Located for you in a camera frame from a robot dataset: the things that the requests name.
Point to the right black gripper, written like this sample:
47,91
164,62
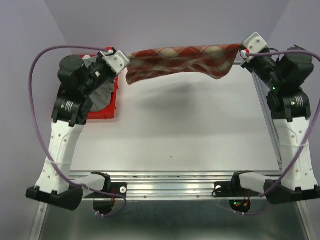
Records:
250,63

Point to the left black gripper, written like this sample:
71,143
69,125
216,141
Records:
100,59

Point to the red plaid skirt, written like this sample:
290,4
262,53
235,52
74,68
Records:
214,61

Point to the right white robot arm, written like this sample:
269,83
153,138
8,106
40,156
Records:
291,115

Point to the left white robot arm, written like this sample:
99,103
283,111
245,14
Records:
79,80

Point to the grey skirt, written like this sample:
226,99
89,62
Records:
100,97

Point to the red plastic bin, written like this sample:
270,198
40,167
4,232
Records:
109,111

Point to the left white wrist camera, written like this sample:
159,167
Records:
116,60

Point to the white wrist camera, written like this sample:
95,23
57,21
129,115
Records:
254,43
116,60

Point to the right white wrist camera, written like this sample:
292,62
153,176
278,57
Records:
254,43

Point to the aluminium right side rail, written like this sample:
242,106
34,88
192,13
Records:
262,92

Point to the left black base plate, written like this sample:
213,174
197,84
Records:
118,188

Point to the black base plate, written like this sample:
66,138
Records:
226,189
118,188

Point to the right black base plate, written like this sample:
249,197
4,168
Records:
226,189

